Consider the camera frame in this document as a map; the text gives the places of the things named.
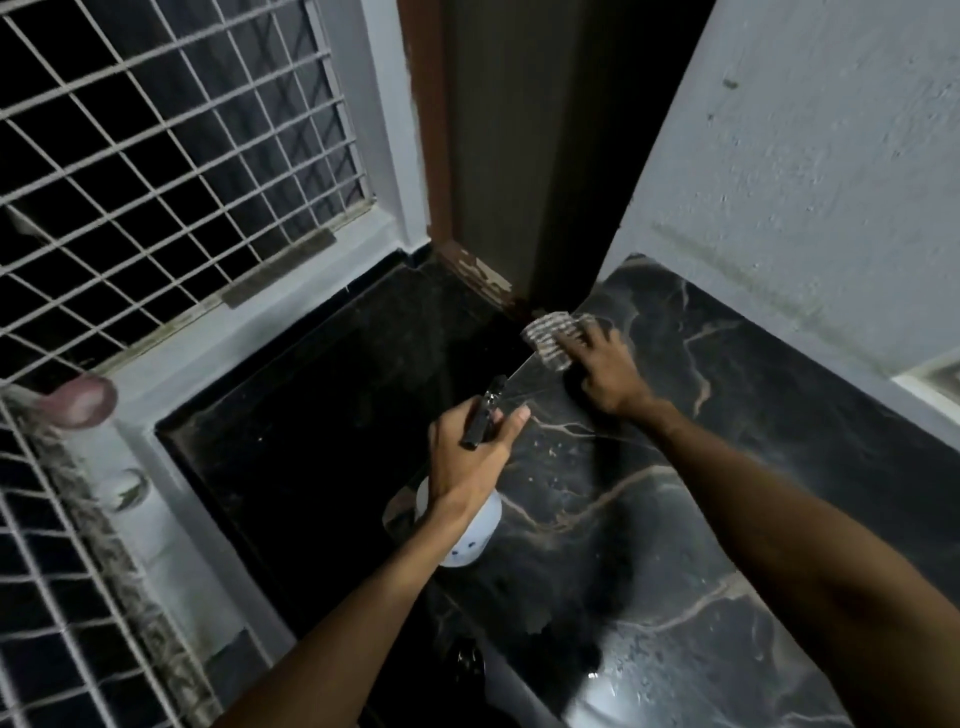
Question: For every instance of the person's left hand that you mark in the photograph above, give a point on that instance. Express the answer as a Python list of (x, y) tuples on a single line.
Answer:
[(465, 465)]

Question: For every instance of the person's right hand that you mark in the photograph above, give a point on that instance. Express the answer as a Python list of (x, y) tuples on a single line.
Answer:
[(611, 375)]

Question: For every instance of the checked wiping cloth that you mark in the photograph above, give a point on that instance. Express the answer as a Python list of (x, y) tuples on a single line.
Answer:
[(547, 337)]

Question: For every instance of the white spray bottle black trigger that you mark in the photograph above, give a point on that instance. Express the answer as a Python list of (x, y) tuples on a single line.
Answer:
[(469, 544)]

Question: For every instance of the person's right forearm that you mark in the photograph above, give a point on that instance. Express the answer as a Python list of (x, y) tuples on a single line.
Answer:
[(787, 525)]

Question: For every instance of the person's left forearm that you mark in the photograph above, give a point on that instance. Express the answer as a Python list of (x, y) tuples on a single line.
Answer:
[(360, 637)]

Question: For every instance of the person's left black shoe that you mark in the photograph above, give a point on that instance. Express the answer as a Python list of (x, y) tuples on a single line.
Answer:
[(469, 664)]

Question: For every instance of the black marble table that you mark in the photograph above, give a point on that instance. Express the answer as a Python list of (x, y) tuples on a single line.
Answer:
[(750, 375)]

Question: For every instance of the white window with bar grille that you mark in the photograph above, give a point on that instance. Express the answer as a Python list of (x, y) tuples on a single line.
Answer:
[(930, 386)]

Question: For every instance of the white window with mesh grille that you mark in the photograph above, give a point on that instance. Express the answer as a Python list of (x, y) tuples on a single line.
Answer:
[(382, 112)]

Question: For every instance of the white mesh railing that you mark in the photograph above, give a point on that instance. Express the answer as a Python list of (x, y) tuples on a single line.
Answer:
[(112, 555)]

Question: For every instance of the pink round object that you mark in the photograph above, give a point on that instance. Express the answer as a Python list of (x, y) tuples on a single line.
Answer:
[(79, 401)]

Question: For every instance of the dark door with brown frame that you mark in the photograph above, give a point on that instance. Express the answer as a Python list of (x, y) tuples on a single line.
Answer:
[(525, 150)]

